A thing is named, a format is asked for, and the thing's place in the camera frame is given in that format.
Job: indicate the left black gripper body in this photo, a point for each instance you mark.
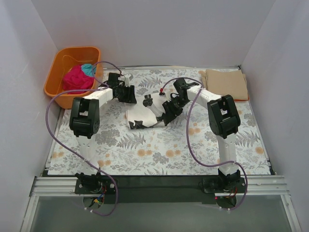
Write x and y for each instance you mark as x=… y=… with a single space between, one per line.
x=129 y=94

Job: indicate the crumpled teal shirt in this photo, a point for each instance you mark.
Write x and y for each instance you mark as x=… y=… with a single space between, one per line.
x=88 y=69

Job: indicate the white t shirt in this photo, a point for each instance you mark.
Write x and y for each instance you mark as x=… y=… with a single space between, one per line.
x=146 y=113

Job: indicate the floral patterned table mat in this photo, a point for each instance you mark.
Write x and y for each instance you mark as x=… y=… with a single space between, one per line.
x=158 y=151

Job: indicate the orange plastic basket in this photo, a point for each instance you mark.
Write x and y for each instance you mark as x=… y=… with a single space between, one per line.
x=64 y=61

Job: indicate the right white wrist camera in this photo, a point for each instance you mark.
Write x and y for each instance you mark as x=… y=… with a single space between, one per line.
x=165 y=93

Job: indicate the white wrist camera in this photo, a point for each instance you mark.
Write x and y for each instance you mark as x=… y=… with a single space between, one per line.
x=165 y=93
x=126 y=78

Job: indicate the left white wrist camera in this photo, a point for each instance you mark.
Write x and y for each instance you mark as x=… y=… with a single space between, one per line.
x=126 y=78

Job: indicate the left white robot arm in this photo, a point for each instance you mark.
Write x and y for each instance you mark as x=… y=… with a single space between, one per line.
x=85 y=123

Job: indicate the folded beige shirt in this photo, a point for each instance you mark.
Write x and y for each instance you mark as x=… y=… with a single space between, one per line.
x=232 y=83

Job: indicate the crumpled magenta shirt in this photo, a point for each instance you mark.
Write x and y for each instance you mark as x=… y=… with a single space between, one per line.
x=76 y=79

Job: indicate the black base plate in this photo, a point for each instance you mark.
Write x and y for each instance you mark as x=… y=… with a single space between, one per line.
x=157 y=188

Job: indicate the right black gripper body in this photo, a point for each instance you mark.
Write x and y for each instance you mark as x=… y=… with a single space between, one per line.
x=170 y=110

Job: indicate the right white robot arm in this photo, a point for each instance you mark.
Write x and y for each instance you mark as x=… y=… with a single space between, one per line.
x=224 y=122

